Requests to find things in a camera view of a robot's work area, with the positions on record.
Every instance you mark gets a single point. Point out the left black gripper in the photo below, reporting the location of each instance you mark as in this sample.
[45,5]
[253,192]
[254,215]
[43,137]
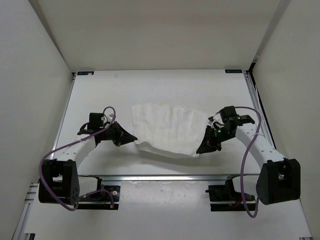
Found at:
[122,136]

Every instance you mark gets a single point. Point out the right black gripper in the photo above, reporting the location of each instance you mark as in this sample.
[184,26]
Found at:
[208,144]

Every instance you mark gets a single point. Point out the white skirt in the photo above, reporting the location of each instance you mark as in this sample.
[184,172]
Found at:
[168,130]

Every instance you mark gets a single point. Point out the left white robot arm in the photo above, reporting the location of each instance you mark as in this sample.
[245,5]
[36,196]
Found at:
[59,182]

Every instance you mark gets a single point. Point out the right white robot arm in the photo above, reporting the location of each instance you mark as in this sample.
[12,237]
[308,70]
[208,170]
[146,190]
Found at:
[279,179]

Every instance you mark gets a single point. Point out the right blue corner label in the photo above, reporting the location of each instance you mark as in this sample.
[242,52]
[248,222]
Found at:
[233,71]

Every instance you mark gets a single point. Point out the blue corner label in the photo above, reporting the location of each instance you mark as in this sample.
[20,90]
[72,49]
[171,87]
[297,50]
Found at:
[85,73]
[233,71]

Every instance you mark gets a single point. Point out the left blue corner label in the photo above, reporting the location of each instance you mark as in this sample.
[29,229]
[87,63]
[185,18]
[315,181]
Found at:
[85,73]

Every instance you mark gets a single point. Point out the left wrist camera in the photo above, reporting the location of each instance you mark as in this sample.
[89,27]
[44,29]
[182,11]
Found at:
[93,122]

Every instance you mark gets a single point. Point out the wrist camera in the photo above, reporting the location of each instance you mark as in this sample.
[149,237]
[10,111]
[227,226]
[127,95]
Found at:
[229,116]
[93,122]

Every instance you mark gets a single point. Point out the aluminium front rail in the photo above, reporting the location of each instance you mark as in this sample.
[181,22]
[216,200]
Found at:
[163,177]

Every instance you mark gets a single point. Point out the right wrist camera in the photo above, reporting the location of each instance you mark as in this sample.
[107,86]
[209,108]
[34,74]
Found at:
[229,116]

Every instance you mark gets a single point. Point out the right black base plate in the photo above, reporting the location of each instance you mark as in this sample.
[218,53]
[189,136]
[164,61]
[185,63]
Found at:
[223,199]

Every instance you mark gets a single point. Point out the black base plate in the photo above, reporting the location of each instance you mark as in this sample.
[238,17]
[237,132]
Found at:
[223,199]
[99,197]

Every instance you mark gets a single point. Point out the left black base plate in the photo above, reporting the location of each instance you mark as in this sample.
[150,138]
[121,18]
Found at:
[99,197]

